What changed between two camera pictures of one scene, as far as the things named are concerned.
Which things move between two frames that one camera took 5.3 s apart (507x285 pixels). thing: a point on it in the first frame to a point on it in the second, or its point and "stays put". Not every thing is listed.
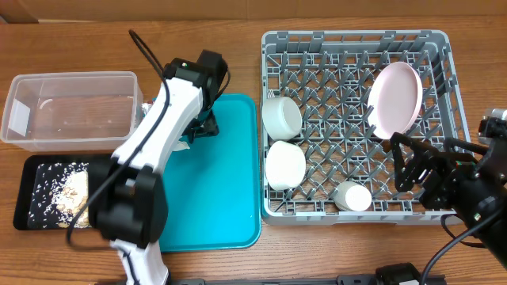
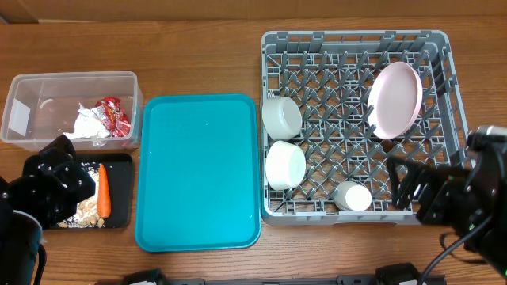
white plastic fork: (270, 93) stays put
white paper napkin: (181, 145) to (90, 123)
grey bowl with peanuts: (281, 117) stays put
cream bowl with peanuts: (285, 165) stays put
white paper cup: (352, 196) stays put
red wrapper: (146, 108) to (108, 111)
